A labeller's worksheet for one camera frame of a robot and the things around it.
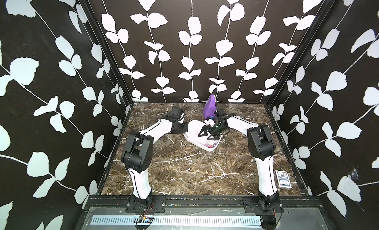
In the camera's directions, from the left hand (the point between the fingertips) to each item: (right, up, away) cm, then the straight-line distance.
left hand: (188, 127), depth 95 cm
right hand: (+10, -5, +1) cm, 11 cm away
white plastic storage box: (+14, -14, -3) cm, 20 cm away
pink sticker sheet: (+4, -1, +6) cm, 8 cm away
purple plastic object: (+16, +12, +6) cm, 21 cm away
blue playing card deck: (+55, -28, -14) cm, 63 cm away
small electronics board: (-20, -43, -25) cm, 54 cm away
